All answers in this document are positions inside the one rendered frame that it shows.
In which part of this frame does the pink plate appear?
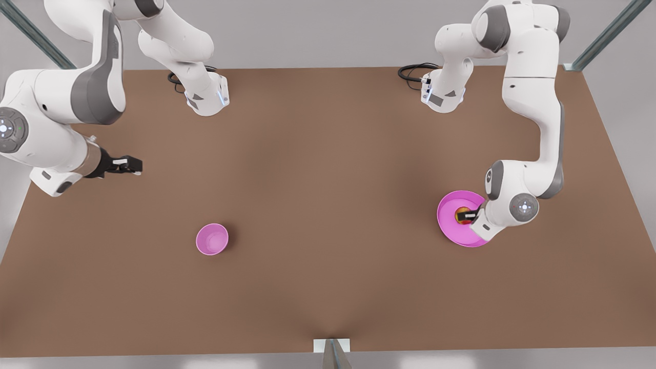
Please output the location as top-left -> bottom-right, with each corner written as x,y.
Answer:
437,190 -> 492,248

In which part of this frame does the pink bowl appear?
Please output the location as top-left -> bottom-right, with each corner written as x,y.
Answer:
196,223 -> 230,256

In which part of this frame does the black cable loop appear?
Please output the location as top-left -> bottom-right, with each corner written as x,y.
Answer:
398,63 -> 440,92
168,66 -> 218,94

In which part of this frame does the silver frame post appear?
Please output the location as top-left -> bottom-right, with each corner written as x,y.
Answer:
563,0 -> 652,72
314,338 -> 352,369
0,0 -> 77,70

